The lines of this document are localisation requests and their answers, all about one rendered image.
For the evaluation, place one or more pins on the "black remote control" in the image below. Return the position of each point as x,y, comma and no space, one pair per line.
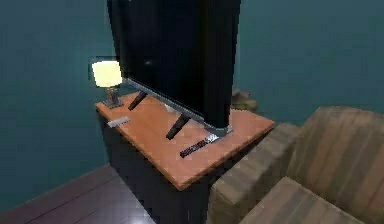
197,146

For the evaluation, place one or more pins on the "brown striped armchair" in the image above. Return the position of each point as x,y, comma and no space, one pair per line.
306,173

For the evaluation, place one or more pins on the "yellow shade table lamp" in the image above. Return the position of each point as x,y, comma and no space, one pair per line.
107,74

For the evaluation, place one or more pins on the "black television set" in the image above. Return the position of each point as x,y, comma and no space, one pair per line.
180,56

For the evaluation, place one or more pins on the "wooden top television cabinet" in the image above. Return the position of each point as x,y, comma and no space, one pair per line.
156,133

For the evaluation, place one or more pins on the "olive round object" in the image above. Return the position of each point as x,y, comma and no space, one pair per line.
242,99

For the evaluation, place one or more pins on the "grey remote control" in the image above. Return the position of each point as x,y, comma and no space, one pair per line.
118,121

